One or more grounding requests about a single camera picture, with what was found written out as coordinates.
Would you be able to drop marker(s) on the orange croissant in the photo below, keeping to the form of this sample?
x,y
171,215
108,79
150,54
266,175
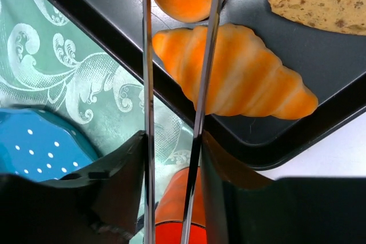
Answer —
x,y
246,79

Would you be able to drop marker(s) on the blue dotted plate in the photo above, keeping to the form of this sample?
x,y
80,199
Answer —
x,y
39,145

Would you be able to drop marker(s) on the metal tongs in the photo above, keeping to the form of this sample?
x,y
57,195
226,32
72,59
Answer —
x,y
149,214

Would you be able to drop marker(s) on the orange mug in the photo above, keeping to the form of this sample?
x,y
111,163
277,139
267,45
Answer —
x,y
170,210

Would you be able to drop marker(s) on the green patterned placemat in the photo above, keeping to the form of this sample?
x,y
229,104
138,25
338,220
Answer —
x,y
49,63

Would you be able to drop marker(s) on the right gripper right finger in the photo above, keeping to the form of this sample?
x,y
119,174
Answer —
x,y
243,206

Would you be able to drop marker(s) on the black baking tray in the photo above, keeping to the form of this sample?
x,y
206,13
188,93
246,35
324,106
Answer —
x,y
331,65

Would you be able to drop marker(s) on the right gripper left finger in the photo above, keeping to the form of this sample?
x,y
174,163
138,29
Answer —
x,y
95,204

